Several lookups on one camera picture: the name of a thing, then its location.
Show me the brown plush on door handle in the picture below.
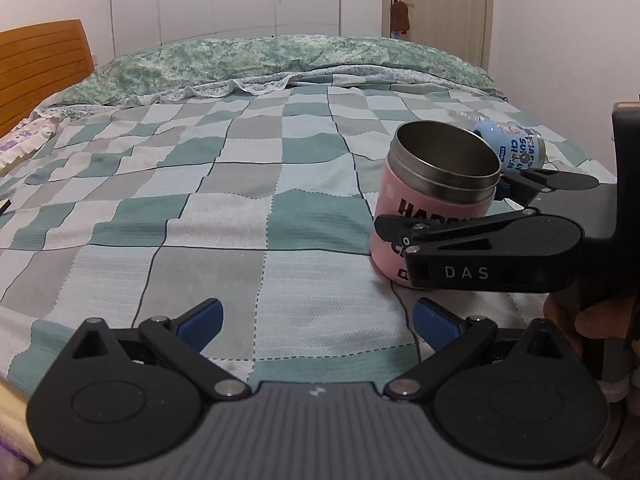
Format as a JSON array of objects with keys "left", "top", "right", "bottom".
[{"left": 390, "top": 0, "right": 411, "bottom": 36}]

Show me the person's hand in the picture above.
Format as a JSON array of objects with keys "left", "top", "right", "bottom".
[{"left": 544, "top": 296, "right": 639, "bottom": 416}]

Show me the green floral duvet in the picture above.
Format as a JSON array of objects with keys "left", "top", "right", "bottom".
[{"left": 41, "top": 35, "right": 503, "bottom": 108}]

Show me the pink steel cup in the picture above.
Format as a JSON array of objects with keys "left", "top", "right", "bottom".
[{"left": 368, "top": 120, "right": 504, "bottom": 290}]

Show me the white wardrobe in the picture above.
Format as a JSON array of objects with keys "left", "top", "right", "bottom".
[{"left": 111, "top": 0, "right": 382, "bottom": 55}]

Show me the wooden headboard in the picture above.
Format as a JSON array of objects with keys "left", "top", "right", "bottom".
[{"left": 0, "top": 20, "right": 94, "bottom": 136}]

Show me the blue printed cup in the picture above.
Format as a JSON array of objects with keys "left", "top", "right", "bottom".
[{"left": 473, "top": 119, "right": 547, "bottom": 172}]

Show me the checkered green bed blanket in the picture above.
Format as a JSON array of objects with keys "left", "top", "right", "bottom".
[{"left": 0, "top": 79, "right": 616, "bottom": 396}]

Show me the beige wooden door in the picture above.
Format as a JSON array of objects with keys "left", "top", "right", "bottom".
[{"left": 382, "top": 0, "right": 494, "bottom": 68}]

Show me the purple floral pillow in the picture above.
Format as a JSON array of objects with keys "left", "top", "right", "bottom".
[{"left": 0, "top": 112, "right": 61, "bottom": 176}]

